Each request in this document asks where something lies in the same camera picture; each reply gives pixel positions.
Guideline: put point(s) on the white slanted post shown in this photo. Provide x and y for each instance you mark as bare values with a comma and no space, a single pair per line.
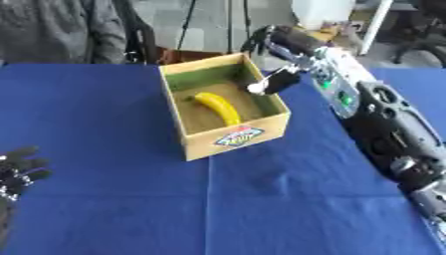
376,25

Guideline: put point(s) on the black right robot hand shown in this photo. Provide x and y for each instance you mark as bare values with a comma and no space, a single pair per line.
293,40

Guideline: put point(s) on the white cabinet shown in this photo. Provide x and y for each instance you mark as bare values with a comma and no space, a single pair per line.
322,11

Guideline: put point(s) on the black office chair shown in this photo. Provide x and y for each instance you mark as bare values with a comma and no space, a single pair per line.
424,36

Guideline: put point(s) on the yellow toy banana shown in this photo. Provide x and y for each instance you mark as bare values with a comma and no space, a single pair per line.
220,107

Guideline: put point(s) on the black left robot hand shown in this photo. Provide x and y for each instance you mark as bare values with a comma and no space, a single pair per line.
16,167

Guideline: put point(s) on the person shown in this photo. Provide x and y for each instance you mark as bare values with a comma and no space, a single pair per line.
52,30

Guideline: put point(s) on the brown wooden furniture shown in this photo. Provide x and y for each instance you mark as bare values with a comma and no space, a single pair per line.
186,55

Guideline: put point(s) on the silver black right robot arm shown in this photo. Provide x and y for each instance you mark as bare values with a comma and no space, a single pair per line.
388,127

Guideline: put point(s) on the black tripod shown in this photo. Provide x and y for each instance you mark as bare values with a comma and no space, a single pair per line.
229,23

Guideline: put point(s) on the tan cardboard box green inside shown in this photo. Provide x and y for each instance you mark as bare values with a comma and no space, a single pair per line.
232,132

